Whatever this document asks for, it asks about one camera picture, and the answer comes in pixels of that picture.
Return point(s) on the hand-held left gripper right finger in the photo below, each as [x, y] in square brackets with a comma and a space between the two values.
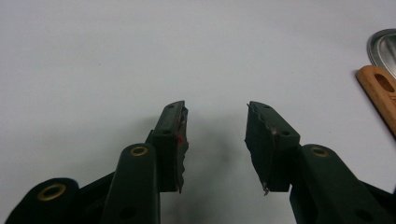
[271, 155]

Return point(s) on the white table mat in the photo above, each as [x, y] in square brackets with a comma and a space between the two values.
[93, 46]

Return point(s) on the steel utensil stand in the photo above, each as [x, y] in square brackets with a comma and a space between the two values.
[381, 49]

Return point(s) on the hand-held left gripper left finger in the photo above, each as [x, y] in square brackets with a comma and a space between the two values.
[168, 146]

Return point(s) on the wooden rice spatula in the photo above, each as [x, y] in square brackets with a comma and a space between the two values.
[373, 90]

